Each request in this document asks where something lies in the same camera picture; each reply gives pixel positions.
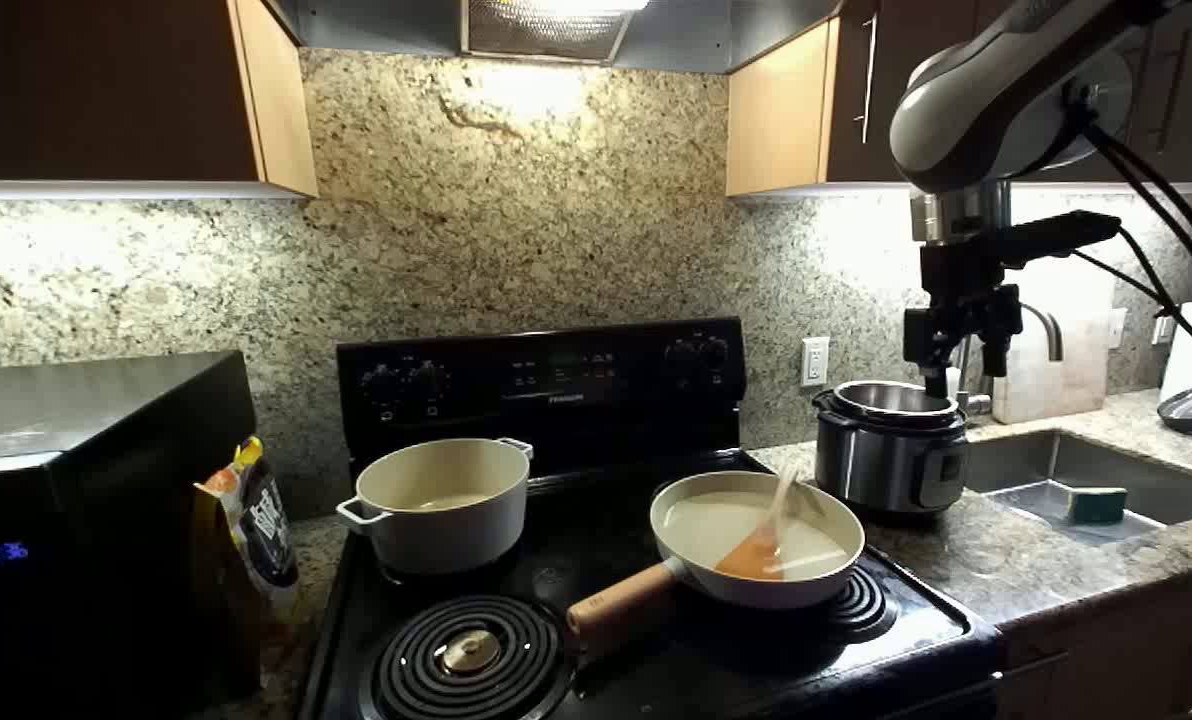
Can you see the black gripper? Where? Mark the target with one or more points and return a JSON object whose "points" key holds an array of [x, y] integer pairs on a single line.
{"points": [[956, 275]]}

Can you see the wooden spatula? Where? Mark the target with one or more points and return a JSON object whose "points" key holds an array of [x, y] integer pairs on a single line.
{"points": [[762, 541]]}

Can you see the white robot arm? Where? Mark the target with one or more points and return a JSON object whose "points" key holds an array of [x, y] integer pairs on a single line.
{"points": [[980, 92]]}

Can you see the white cutting board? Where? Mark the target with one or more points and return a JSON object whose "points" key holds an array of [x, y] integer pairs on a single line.
{"points": [[1071, 373]]}

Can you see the stainless steel pressure cooker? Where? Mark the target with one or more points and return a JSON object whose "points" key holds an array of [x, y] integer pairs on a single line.
{"points": [[881, 463]]}

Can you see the green sponge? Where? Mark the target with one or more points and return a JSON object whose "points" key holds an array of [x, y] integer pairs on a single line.
{"points": [[1099, 504]]}

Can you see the stainless steel sink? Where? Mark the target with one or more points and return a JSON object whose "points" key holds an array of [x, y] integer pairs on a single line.
{"points": [[1128, 487]]}

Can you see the dark wooden upper cabinet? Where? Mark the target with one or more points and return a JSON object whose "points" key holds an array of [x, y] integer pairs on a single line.
{"points": [[103, 80], [783, 120]]}

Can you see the black coil burner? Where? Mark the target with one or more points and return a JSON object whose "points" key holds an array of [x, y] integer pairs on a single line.
{"points": [[418, 666], [864, 607]]}

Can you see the black electric stove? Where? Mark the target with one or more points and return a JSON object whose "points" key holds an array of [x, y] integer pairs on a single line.
{"points": [[557, 386]]}

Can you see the steel range hood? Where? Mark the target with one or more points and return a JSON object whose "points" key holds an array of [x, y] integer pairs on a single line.
{"points": [[557, 35]]}

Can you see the dark snack bag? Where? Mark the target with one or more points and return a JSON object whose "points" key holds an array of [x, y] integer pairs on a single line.
{"points": [[259, 513]]}

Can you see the black microwave oven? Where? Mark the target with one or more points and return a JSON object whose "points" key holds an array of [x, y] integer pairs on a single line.
{"points": [[76, 534]]}

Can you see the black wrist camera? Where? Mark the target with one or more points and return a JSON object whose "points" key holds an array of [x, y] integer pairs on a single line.
{"points": [[1057, 232]]}

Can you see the white wall outlet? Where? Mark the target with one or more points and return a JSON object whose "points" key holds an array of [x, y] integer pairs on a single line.
{"points": [[816, 363], [1161, 325]]}

